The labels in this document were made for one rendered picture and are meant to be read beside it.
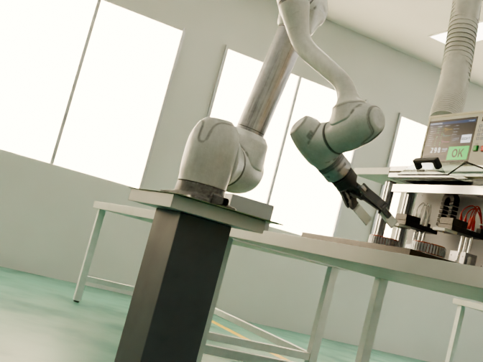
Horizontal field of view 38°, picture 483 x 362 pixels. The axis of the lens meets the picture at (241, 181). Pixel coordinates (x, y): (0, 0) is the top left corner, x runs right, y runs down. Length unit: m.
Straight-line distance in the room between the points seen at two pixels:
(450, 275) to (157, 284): 0.82
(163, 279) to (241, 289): 5.21
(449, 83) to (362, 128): 2.00
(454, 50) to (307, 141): 2.13
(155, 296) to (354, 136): 0.73
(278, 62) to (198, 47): 4.75
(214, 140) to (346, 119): 0.42
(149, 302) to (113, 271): 4.70
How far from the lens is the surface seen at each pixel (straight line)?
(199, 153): 2.12
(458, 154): 2.58
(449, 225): 2.38
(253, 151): 2.30
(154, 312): 2.07
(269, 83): 2.36
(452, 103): 3.82
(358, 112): 1.96
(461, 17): 4.19
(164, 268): 2.07
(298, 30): 2.22
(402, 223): 2.57
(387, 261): 2.07
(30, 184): 6.60
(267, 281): 7.37
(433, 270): 1.91
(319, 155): 2.06
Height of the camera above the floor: 0.63
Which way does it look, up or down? 6 degrees up
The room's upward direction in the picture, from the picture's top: 15 degrees clockwise
